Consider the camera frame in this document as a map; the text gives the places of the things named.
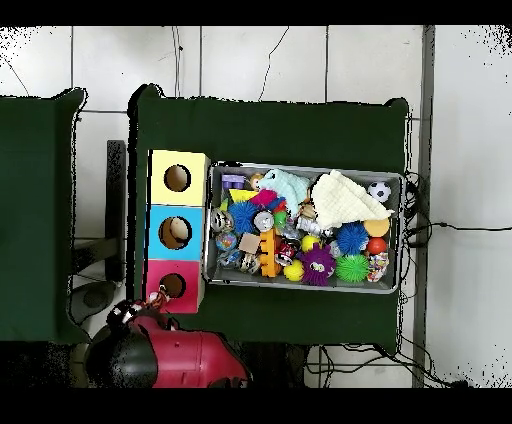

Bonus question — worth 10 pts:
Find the yellow cheese wedge toy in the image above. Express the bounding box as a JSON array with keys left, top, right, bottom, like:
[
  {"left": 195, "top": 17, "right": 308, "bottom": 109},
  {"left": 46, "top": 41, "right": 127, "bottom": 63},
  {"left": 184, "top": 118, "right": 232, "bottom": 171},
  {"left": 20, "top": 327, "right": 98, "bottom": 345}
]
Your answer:
[{"left": 228, "top": 188, "right": 261, "bottom": 203}]

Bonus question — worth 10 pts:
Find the cream knitted cloth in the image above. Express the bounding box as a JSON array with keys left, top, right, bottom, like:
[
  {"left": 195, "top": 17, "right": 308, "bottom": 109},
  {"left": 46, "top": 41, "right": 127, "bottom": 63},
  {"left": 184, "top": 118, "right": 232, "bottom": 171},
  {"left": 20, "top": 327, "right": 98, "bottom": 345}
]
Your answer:
[{"left": 310, "top": 169, "right": 395, "bottom": 231}]

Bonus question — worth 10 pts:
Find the blue spiky rubber ball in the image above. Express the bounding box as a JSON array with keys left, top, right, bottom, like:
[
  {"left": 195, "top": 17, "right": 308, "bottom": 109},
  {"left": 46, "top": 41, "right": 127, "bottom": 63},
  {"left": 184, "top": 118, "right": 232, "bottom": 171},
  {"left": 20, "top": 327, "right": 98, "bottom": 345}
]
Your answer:
[
  {"left": 334, "top": 220, "right": 370, "bottom": 256},
  {"left": 227, "top": 200, "right": 262, "bottom": 236}
]

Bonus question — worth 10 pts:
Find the orange building block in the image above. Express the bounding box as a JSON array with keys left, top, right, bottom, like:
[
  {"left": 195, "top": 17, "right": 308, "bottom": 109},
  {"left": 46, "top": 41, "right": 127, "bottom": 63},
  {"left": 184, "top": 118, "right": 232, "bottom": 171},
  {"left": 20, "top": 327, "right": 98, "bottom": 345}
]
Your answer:
[{"left": 258, "top": 228, "right": 283, "bottom": 279}]

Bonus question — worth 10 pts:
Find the orange striped tiger plush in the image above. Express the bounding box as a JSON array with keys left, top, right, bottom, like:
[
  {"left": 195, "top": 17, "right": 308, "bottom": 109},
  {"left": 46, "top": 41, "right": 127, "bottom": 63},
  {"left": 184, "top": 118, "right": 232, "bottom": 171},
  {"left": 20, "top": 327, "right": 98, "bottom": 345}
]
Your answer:
[{"left": 145, "top": 285, "right": 172, "bottom": 315}]

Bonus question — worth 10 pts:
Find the small soccer ball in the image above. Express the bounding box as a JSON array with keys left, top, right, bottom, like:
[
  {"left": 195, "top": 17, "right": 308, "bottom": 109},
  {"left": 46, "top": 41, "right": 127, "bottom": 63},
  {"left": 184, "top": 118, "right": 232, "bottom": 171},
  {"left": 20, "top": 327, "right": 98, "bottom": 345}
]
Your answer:
[{"left": 366, "top": 180, "right": 392, "bottom": 203}]

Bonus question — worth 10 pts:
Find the green cloth side table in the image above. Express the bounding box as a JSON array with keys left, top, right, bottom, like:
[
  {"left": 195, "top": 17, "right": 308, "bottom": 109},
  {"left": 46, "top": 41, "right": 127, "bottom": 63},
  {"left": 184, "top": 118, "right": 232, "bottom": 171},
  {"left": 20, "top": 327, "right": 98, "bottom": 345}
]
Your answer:
[{"left": 0, "top": 88, "right": 93, "bottom": 345}]

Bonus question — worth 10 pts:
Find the shallow metal mesh bin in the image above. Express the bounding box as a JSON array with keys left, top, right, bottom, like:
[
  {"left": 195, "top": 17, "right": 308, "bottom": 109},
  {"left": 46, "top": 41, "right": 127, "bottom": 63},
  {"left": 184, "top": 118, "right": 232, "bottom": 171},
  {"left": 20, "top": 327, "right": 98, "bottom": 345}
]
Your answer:
[{"left": 203, "top": 161, "right": 405, "bottom": 295}]

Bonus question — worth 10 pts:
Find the orange rubber ball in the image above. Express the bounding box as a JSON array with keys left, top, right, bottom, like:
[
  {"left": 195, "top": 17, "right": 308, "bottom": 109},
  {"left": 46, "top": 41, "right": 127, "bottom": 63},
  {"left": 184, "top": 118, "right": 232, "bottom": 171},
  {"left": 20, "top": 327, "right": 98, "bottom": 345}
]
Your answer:
[{"left": 365, "top": 236, "right": 388, "bottom": 256}]

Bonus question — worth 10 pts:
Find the mint knitted cloth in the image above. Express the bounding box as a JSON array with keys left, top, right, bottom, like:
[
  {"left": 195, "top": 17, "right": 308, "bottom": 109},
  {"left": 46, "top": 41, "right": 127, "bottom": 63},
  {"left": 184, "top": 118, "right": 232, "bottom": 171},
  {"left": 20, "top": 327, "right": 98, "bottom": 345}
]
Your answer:
[{"left": 257, "top": 168, "right": 311, "bottom": 219}]

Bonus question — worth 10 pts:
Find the black power cable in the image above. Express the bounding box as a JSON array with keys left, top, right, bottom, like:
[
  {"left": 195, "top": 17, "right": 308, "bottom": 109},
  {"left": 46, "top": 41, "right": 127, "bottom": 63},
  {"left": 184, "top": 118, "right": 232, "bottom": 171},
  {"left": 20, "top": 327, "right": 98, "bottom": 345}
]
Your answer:
[{"left": 403, "top": 171, "right": 512, "bottom": 249}]

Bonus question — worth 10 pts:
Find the green spiky rubber ball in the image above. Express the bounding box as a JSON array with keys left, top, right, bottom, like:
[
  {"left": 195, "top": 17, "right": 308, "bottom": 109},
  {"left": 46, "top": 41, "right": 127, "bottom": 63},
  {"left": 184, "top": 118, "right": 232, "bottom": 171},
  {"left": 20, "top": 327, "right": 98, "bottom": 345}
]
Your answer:
[{"left": 334, "top": 253, "right": 370, "bottom": 284}]

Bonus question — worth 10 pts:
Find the dark green table cloth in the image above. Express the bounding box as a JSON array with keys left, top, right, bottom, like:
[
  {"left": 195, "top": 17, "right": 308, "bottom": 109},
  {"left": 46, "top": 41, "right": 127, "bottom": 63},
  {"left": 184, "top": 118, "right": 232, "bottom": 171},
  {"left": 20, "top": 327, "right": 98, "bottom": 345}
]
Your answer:
[{"left": 125, "top": 84, "right": 411, "bottom": 355}]

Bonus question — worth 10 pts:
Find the purple spiky monster toy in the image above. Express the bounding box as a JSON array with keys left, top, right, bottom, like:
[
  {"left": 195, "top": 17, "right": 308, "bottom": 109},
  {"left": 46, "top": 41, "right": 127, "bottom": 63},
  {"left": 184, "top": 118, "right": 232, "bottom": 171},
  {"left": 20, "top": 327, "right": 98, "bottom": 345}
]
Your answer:
[{"left": 297, "top": 243, "right": 338, "bottom": 287}]

